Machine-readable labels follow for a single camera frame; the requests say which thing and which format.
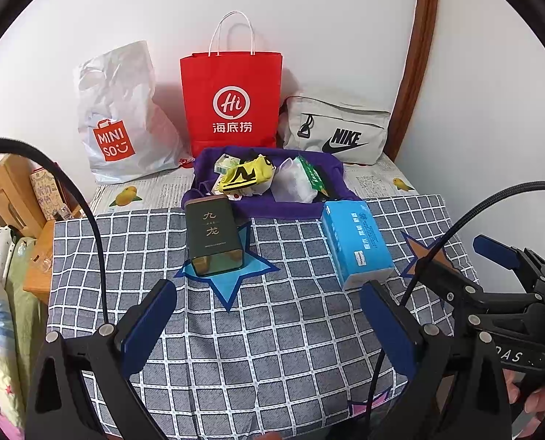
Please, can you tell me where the grey checkered tablecloth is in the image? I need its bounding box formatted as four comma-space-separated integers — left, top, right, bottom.
45, 194, 479, 440

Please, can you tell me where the green wet wipe packet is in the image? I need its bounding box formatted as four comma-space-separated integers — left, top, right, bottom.
215, 155, 241, 175

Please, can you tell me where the green white packet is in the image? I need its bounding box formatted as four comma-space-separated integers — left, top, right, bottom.
297, 156, 334, 193

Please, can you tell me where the purple towel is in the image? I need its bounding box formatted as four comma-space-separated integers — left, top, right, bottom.
182, 147, 361, 221

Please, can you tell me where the red paper shopping bag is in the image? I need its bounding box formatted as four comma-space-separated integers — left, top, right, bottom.
180, 10, 283, 159

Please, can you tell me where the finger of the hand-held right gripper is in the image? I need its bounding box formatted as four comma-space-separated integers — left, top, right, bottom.
473, 234, 545, 295
416, 256, 485, 318

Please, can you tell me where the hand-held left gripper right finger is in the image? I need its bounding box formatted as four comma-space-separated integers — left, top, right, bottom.
360, 280, 513, 440

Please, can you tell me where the blue tissue pack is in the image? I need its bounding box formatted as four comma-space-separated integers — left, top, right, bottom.
320, 200, 396, 290

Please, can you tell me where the beige fabric waist bag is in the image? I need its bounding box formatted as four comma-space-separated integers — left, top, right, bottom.
279, 95, 392, 166

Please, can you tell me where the dark green tea tin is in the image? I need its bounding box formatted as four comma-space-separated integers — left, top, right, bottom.
184, 195, 246, 278

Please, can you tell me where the white plastic shopping bag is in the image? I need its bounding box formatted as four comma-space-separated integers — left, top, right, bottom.
73, 40, 186, 185

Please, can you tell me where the black cable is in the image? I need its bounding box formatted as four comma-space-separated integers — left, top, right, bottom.
371, 181, 545, 422
0, 137, 110, 328

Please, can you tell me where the brown wooden door frame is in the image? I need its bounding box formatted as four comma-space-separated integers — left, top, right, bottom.
384, 0, 440, 163

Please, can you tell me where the newspaper print sheet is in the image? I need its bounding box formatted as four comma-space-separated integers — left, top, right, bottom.
89, 156, 417, 214

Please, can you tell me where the patterned gift box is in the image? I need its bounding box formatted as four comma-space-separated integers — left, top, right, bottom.
29, 167, 69, 221

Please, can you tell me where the person's right hand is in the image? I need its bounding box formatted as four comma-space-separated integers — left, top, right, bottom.
504, 367, 545, 422

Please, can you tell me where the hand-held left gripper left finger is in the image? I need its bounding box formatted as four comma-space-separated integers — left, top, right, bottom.
25, 279, 178, 440

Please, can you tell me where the yellow black fabric pouch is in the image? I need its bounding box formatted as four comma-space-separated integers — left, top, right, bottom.
217, 156, 273, 195

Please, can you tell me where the white mesh sock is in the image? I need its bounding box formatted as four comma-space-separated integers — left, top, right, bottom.
270, 158, 316, 203

